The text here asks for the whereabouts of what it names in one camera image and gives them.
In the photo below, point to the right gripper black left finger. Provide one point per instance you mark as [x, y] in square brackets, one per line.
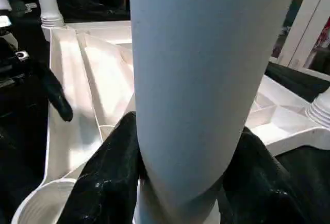
[108, 182]

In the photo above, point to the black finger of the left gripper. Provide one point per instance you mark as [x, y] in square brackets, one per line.
[58, 97]

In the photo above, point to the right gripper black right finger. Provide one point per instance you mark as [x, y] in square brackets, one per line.
[255, 188]

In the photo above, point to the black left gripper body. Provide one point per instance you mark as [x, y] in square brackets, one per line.
[20, 85]

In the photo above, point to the white plastic table top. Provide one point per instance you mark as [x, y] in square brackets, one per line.
[108, 79]

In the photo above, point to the white plastic table leg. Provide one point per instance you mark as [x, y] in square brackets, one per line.
[47, 2]
[319, 113]
[201, 79]

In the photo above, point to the black work mat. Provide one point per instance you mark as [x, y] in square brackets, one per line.
[317, 162]

